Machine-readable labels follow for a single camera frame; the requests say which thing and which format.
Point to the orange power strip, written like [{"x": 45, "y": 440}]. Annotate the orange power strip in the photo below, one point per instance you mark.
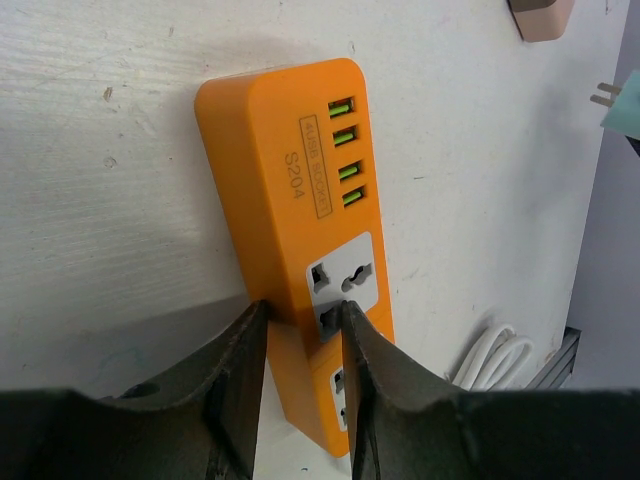
[{"x": 291, "y": 153}]

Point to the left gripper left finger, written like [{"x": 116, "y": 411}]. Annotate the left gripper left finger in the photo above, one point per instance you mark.
[{"x": 196, "y": 420}]

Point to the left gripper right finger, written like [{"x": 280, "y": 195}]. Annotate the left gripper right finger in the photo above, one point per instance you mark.
[{"x": 405, "y": 422}]

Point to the pink plug charger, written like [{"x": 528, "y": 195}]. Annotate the pink plug charger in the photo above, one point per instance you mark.
[{"x": 541, "y": 20}]

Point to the teal plug charger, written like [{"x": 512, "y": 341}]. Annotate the teal plug charger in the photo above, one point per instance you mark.
[{"x": 622, "y": 106}]

